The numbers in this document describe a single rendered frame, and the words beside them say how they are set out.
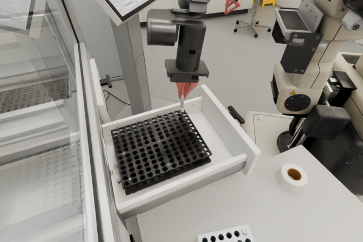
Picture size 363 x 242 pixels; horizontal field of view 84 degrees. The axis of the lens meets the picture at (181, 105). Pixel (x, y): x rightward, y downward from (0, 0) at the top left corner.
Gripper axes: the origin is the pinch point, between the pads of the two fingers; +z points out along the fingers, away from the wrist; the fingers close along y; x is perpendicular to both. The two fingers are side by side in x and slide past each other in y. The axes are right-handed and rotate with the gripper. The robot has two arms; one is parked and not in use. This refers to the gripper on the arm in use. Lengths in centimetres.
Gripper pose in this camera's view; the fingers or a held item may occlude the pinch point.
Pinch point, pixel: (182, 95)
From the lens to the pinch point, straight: 55.2
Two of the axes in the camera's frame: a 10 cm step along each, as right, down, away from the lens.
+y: 9.8, -0.2, 2.1
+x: -1.7, -6.6, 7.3
